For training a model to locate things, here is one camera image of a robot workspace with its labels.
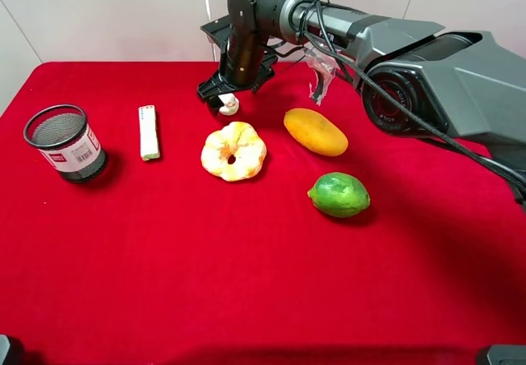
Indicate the dark object bottom left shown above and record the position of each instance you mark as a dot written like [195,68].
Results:
[11,350]

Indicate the orange white twisted bread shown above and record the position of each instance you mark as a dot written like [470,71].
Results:
[234,153]

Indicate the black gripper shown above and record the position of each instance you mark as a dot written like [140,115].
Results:
[244,65]

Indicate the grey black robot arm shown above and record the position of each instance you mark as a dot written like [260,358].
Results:
[457,90]

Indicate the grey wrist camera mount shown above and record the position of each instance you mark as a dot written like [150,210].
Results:
[218,31]

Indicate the clear plastic tag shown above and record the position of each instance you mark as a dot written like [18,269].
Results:
[324,68]

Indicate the dark object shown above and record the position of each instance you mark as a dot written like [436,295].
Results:
[502,354]
[11,350]

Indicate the black mesh pen cup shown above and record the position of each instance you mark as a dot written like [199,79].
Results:
[63,136]

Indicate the dark object bottom right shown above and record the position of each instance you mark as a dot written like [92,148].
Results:
[502,354]

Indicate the small white duck figurine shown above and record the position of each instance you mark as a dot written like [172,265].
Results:
[230,104]

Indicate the green lime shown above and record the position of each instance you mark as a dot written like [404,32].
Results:
[339,195]

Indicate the yellow mango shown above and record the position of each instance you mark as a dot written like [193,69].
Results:
[315,132]

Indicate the white green small box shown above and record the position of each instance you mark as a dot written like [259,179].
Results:
[149,143]

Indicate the red tablecloth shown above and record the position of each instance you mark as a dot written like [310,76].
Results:
[159,262]

